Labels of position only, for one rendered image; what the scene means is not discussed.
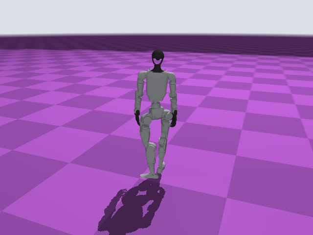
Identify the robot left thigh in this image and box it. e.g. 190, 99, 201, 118
139, 112, 157, 150

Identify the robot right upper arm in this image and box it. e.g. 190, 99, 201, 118
167, 72, 176, 98

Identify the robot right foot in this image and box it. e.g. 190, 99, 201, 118
157, 162, 165, 173

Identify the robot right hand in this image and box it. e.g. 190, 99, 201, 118
170, 110, 177, 127

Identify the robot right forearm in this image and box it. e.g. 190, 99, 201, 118
170, 93, 178, 113

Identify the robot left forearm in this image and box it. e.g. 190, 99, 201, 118
134, 90, 142, 113

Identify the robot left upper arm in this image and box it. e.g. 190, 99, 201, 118
137, 71, 147, 97

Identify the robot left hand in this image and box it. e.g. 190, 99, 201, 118
135, 110, 140, 126

